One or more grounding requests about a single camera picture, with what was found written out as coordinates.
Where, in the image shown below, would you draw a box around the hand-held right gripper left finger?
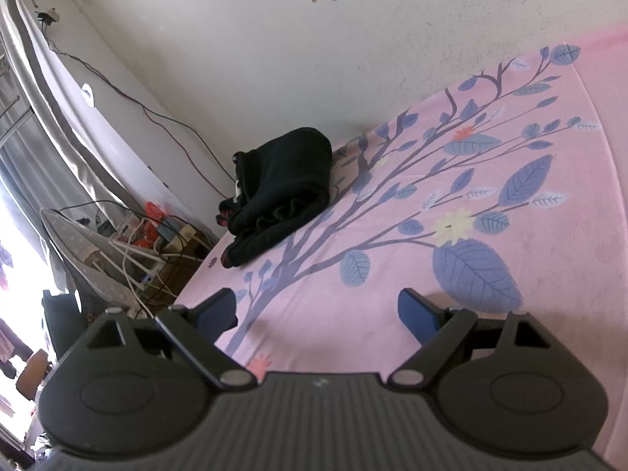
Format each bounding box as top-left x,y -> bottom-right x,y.
78,287 -> 257,387

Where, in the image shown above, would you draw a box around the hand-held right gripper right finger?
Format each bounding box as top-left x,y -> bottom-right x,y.
387,287 -> 558,387

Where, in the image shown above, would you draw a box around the black red patterned sweater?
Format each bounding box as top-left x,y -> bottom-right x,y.
217,127 -> 335,270

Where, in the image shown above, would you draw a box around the dark wooden cabinet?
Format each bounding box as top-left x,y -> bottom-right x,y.
141,246 -> 217,306

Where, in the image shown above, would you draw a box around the beige power strip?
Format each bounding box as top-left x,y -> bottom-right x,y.
168,222 -> 201,252

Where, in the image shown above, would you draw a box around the red plastic bag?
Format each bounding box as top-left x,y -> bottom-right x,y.
133,201 -> 170,252

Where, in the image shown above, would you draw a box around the pink floral bed sheet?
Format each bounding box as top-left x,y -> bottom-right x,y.
173,26 -> 628,471

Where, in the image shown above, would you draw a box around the black chair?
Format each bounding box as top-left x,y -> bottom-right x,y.
41,288 -> 87,360

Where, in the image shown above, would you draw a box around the grey patterned ironing board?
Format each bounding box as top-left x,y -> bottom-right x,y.
39,207 -> 149,321

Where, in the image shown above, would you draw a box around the brown wooden chair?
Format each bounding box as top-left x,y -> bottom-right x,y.
16,348 -> 51,400

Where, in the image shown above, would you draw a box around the grey curtain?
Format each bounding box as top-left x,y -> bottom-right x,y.
0,0 -> 148,305

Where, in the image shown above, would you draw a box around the black power cable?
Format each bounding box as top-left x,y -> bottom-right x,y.
53,199 -> 149,221

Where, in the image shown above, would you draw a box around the black wall wires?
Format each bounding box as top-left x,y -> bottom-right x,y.
42,18 -> 235,198

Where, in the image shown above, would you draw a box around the thin dark wall cable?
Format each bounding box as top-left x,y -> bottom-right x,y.
42,18 -> 235,198

